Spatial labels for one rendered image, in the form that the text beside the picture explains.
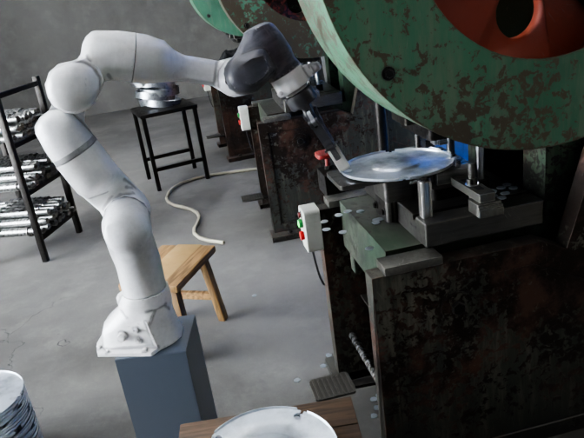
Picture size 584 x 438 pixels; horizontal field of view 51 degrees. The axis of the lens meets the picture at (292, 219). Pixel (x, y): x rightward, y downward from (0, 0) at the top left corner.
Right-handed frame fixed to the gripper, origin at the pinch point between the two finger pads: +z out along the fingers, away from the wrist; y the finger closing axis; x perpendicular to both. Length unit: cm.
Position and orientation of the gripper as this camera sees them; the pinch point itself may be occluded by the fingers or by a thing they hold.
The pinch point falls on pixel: (338, 158)
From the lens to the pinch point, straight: 157.8
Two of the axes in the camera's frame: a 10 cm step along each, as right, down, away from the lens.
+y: -0.1, 3.7, -9.3
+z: 5.3, 7.9, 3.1
